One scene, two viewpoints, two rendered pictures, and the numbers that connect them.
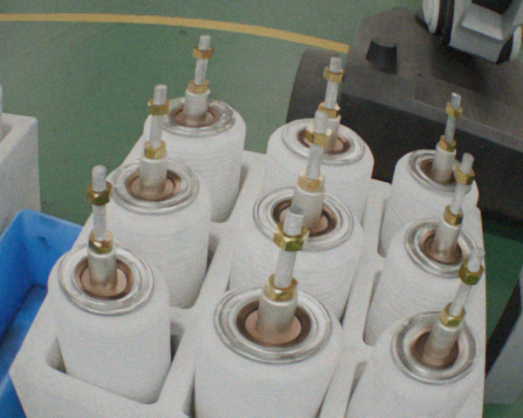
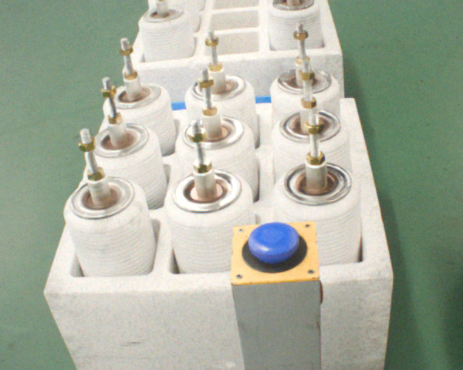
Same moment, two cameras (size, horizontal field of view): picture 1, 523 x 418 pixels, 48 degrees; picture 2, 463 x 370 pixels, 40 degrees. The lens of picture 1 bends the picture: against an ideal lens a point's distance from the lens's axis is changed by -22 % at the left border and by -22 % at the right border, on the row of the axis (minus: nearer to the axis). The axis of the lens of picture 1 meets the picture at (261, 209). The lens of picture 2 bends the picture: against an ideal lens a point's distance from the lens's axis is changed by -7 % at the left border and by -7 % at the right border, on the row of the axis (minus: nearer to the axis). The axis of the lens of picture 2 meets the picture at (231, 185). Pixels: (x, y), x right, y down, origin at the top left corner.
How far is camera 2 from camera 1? 87 cm
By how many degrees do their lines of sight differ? 70
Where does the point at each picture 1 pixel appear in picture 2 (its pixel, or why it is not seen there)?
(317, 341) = (107, 153)
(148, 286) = (133, 105)
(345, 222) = (214, 145)
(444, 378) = (72, 202)
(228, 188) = not seen: hidden behind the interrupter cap
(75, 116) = not seen: outside the picture
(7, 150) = (293, 55)
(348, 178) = (279, 145)
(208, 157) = (276, 102)
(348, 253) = (190, 154)
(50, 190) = (389, 128)
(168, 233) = (188, 105)
